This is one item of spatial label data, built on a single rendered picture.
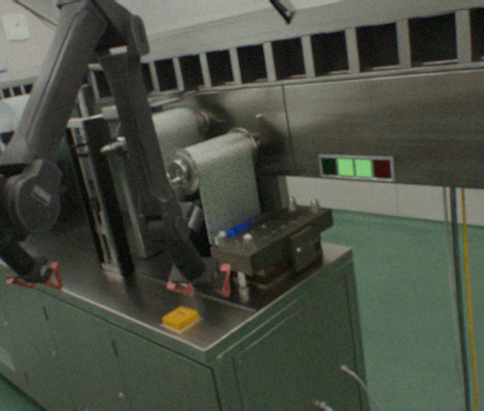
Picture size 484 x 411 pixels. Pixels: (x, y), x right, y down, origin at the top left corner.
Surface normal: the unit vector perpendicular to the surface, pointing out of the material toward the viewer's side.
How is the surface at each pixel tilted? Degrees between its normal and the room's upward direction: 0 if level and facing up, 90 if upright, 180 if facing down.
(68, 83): 88
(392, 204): 90
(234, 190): 90
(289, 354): 90
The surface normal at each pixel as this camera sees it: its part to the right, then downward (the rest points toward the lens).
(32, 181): 0.92, -0.04
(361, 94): -0.67, 0.32
